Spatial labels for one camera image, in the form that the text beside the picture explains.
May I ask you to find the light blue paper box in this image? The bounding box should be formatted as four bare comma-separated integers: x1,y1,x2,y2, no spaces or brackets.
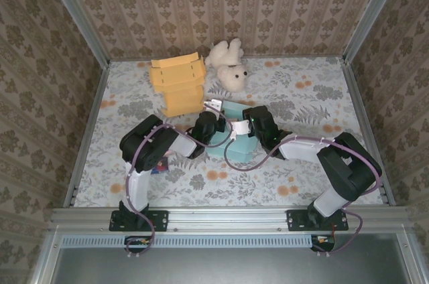
204,99,261,163

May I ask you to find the orange paper box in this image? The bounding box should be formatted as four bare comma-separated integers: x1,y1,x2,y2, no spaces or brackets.
149,52,207,118

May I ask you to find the cream plush teddy bear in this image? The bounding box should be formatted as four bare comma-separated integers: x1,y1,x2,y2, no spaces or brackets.
204,38,249,92

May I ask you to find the floral tablecloth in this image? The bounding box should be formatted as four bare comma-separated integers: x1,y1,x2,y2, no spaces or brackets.
74,57,385,208

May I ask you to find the black connector board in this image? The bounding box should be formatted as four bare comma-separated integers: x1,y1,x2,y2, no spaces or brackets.
124,235,152,254
310,234,336,253

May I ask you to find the grey metal panel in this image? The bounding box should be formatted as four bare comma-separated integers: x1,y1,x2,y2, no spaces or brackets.
50,247,413,284

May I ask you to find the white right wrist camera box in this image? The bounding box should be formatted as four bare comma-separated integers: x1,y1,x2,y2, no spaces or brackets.
229,119,251,139

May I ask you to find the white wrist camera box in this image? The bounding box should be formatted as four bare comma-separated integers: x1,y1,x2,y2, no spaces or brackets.
229,119,251,139
203,98,225,114

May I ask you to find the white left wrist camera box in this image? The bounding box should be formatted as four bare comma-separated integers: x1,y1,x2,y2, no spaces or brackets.
203,98,225,114

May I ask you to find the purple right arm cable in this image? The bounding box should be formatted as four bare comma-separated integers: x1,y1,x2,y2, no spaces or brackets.
223,123,385,255

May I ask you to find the aluminium table rail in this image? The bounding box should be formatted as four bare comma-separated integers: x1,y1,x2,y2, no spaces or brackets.
50,206,408,231

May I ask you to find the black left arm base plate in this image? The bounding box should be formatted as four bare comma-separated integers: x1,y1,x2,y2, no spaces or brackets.
109,209,169,232

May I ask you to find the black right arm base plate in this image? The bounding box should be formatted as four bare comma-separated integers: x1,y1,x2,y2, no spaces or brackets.
286,209,349,232

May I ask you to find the aluminium side rail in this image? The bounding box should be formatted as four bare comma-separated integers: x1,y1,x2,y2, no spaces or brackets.
63,61,111,208
340,58,398,206

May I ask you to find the grey slotted cable duct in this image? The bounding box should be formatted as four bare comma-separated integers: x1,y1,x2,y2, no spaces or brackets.
61,234,314,249

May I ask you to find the aluminium frame post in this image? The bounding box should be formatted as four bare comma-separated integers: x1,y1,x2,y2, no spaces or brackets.
40,0,111,67
342,0,408,64

